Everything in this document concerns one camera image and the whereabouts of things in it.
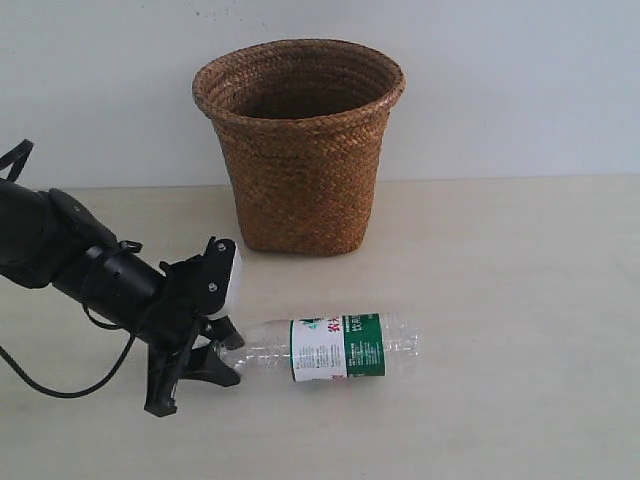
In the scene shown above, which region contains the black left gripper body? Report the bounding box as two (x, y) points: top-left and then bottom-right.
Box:
(138, 257), (218, 416)

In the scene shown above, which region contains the clear plastic water bottle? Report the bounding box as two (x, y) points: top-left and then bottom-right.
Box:
(216, 312), (419, 383)

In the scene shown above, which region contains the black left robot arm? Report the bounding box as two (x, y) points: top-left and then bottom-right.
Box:
(1, 180), (244, 417)

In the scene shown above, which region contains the brown woven basket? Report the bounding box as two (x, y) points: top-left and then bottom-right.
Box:
(191, 38), (406, 257)

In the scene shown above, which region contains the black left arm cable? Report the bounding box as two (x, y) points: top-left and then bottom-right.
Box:
(0, 139), (144, 400)

